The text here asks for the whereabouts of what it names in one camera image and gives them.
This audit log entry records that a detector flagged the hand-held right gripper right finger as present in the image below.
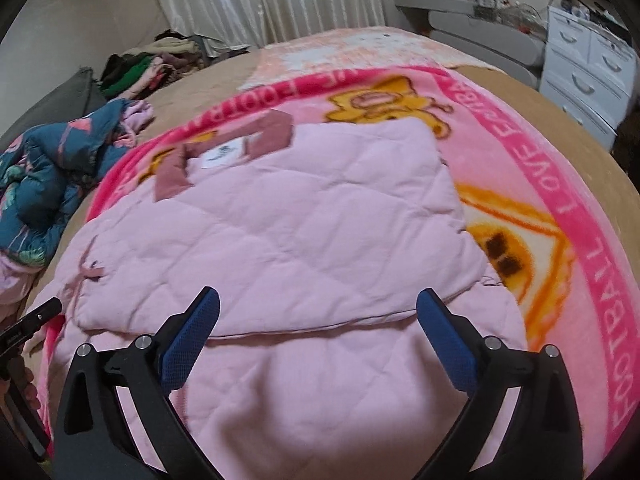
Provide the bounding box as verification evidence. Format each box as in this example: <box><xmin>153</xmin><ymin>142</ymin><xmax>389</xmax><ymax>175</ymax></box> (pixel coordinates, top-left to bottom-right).
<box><xmin>416</xmin><ymin>287</ymin><xmax>586</xmax><ymax>480</ymax></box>

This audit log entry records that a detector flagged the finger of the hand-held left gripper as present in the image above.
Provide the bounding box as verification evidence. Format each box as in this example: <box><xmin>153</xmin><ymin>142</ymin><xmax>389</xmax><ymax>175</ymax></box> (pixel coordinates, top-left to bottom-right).
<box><xmin>0</xmin><ymin>297</ymin><xmax>63</xmax><ymax>348</ymax></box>

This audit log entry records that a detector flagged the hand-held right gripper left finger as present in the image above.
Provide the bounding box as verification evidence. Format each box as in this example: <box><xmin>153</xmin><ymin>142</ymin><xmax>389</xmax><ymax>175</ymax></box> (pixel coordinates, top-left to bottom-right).
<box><xmin>52</xmin><ymin>286</ymin><xmax>226</xmax><ymax>480</ymax></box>

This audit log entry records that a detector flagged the pink quilted jacket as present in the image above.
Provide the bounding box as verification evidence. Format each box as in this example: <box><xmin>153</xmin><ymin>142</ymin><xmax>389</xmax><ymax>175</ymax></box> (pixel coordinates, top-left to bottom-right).
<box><xmin>22</xmin><ymin>110</ymin><xmax>531</xmax><ymax>480</ymax></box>

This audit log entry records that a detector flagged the pile of clothes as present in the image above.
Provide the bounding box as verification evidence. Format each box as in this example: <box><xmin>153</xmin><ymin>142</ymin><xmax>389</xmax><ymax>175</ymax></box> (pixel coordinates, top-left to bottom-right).
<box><xmin>100</xmin><ymin>30</ymin><xmax>251</xmax><ymax>101</ymax></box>

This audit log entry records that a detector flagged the person's left hand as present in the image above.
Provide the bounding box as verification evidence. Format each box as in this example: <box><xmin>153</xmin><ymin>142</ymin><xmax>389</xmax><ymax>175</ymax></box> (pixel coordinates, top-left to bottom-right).
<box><xmin>0</xmin><ymin>366</ymin><xmax>42</xmax><ymax>417</ymax></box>

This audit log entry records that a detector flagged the blue floral comforter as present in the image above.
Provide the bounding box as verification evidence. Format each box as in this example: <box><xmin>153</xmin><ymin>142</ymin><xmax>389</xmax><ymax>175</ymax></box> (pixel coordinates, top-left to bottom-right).
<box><xmin>0</xmin><ymin>99</ymin><xmax>156</xmax><ymax>267</ymax></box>

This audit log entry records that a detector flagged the pink printed blanket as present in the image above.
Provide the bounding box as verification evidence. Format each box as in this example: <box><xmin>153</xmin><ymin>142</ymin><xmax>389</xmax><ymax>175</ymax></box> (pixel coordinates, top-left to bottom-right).
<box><xmin>37</xmin><ymin>65</ymin><xmax>640</xmax><ymax>480</ymax></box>

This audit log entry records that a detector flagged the grey cushion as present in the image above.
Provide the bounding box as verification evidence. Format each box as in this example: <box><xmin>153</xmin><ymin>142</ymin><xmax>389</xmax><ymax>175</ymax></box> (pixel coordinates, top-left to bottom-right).
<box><xmin>0</xmin><ymin>67</ymin><xmax>106</xmax><ymax>151</ymax></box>

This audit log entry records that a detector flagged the lilac cloth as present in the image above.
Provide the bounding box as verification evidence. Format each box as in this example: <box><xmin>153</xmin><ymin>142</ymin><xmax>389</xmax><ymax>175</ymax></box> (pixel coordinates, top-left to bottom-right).
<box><xmin>122</xmin><ymin>100</ymin><xmax>156</xmax><ymax>138</ymax></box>

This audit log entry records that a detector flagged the beige bed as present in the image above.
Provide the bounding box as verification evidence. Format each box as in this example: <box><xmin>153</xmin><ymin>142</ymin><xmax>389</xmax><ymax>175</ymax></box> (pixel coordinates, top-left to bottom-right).
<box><xmin>20</xmin><ymin>45</ymin><xmax>640</xmax><ymax>361</ymax></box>

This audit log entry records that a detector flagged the pale pink patterned blanket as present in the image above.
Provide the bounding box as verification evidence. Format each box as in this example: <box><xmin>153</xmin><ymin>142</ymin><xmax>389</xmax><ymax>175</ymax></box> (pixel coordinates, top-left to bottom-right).
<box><xmin>245</xmin><ymin>25</ymin><xmax>496</xmax><ymax>93</ymax></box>

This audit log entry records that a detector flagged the white drawer cabinet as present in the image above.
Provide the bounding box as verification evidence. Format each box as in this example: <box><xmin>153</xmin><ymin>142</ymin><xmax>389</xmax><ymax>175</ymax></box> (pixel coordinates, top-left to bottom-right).
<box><xmin>540</xmin><ymin>5</ymin><xmax>638</xmax><ymax>151</ymax></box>

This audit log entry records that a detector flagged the grey wall shelf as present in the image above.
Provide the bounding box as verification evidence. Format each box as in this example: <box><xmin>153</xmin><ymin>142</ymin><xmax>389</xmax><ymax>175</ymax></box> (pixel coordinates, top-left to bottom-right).
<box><xmin>395</xmin><ymin>0</ymin><xmax>548</xmax><ymax>68</ymax></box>

